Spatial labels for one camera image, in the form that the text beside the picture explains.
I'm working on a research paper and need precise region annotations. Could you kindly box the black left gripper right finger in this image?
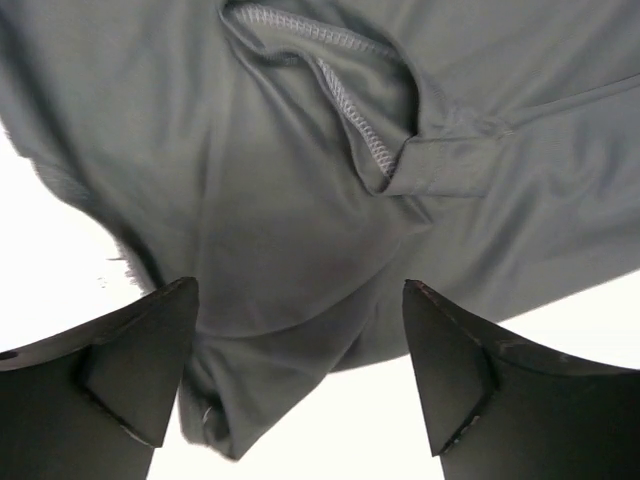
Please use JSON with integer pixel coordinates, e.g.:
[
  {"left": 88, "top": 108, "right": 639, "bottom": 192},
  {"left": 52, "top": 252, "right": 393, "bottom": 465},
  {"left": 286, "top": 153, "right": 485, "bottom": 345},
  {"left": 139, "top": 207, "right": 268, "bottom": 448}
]
[{"left": 402, "top": 280, "right": 639, "bottom": 479}]

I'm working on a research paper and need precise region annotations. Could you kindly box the dark grey t-shirt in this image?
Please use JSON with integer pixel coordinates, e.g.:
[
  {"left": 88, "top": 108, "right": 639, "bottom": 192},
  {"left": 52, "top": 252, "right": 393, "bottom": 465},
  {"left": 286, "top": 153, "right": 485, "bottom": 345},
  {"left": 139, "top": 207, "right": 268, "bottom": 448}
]
[{"left": 1, "top": 1, "right": 639, "bottom": 460}]

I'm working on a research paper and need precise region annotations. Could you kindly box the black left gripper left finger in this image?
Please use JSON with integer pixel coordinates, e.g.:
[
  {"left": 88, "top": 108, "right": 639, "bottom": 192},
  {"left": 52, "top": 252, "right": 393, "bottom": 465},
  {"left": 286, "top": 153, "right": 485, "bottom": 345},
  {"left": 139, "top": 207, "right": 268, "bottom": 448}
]
[{"left": 1, "top": 277, "right": 199, "bottom": 480}]

